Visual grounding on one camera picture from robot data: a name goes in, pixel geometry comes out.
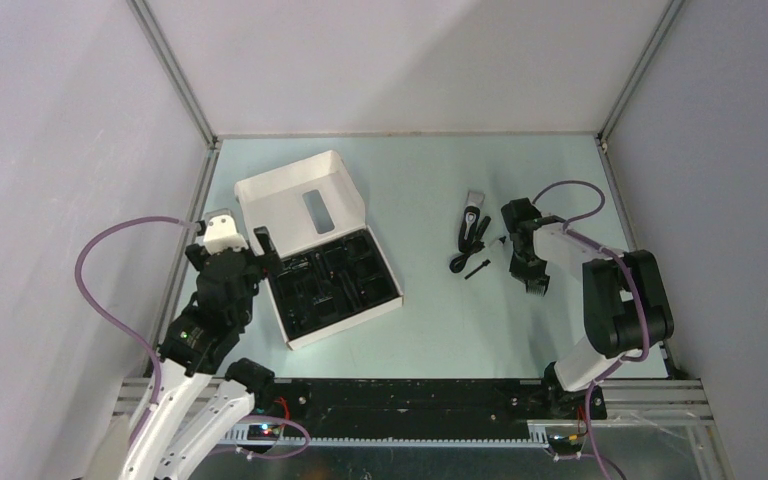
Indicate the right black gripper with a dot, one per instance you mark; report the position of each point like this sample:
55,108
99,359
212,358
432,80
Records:
517,269

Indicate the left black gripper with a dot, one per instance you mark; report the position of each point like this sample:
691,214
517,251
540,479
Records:
270,262

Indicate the small oil bottle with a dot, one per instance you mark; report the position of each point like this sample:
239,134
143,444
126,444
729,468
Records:
497,242

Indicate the black cylindrical adapter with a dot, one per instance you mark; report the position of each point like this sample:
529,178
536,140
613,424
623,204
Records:
482,227

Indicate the silver black hair clipper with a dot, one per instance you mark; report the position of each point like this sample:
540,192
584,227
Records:
469,220

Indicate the white box with black tray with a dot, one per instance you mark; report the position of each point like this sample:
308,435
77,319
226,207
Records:
333,272

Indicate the black comb guard attachment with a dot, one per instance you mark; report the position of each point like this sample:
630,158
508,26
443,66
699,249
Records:
537,284

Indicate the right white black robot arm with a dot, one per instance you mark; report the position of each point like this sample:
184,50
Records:
626,311

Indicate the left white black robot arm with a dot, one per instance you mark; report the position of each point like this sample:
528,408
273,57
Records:
196,344

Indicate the left controller board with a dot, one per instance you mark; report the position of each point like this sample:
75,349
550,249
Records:
264,432

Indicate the controller board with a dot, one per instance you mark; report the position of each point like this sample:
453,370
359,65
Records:
567,445
264,432

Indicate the right controller board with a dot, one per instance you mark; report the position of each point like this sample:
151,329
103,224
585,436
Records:
567,445

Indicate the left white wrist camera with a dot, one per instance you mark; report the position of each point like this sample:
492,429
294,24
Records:
221,232

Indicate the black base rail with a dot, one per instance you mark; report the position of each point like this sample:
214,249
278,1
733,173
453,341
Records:
428,409

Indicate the left aluminium corner post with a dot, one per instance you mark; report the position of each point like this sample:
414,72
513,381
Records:
159,43

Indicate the aluminium corner post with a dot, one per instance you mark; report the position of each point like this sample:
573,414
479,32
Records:
159,43
641,66

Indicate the right aluminium corner post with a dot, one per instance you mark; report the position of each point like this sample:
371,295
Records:
641,66

